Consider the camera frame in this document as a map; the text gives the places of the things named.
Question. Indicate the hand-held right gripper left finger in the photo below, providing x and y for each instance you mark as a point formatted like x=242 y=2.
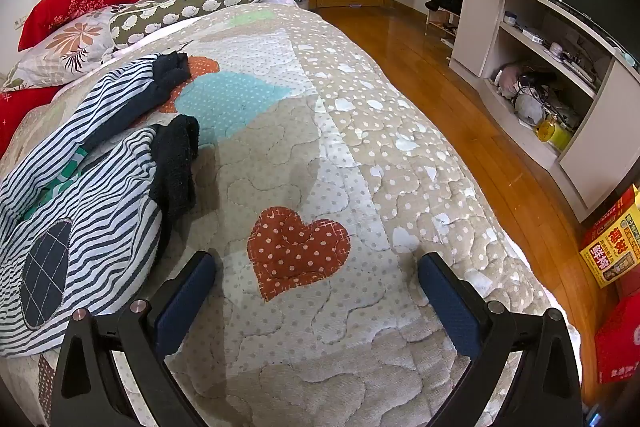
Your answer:
x=182 y=302

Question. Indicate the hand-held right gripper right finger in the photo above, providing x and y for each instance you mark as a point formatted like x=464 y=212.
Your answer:
x=450 y=302

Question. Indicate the yellow cardboard box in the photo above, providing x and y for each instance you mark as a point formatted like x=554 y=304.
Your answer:
x=612 y=247

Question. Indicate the red cardboard box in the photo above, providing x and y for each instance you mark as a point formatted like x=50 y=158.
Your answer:
x=620 y=342

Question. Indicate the heart print quilt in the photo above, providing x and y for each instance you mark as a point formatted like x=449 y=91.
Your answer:
x=300 y=157

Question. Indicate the yellow jar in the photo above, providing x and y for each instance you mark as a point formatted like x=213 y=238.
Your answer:
x=552 y=134

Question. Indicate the pink plush toy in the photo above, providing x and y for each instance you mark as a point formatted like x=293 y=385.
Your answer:
x=511 y=79

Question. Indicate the white television cabinet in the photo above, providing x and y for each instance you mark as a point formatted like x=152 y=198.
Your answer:
x=480 y=27

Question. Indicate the small white box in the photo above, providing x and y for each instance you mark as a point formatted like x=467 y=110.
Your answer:
x=532 y=37

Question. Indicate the floral white pillow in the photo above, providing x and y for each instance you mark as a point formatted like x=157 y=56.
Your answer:
x=65 y=42

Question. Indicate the small white jar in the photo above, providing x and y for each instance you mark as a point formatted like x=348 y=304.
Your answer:
x=510 y=18

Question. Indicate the olive bolster pillow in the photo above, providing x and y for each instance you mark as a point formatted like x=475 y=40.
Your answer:
x=200 y=2

